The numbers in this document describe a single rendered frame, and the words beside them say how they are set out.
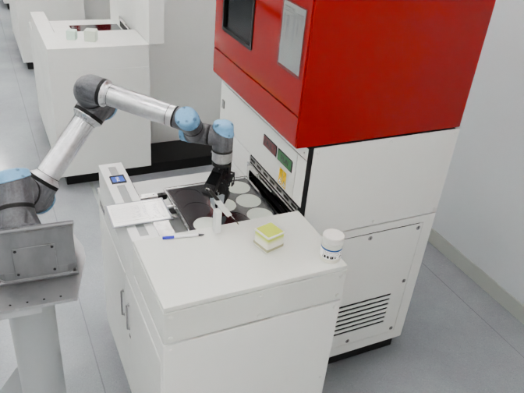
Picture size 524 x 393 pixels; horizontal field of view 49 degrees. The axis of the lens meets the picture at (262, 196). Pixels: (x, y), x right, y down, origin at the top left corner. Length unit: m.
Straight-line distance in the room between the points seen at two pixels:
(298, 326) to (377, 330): 0.96
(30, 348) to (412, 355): 1.80
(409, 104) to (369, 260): 0.71
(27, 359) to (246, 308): 0.90
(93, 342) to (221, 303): 1.32
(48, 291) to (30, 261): 0.11
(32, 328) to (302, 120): 1.19
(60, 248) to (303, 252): 0.80
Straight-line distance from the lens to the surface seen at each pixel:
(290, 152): 2.14
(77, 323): 3.08
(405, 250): 2.62
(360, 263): 2.50
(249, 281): 1.78
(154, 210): 2.08
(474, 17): 2.25
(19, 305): 1.98
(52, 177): 2.18
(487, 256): 3.59
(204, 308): 1.73
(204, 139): 2.05
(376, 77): 2.06
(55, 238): 1.97
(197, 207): 2.23
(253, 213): 2.21
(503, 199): 3.42
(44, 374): 2.39
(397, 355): 3.05
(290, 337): 2.00
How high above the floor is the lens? 2.10
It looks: 31 degrees down
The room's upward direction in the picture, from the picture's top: 6 degrees clockwise
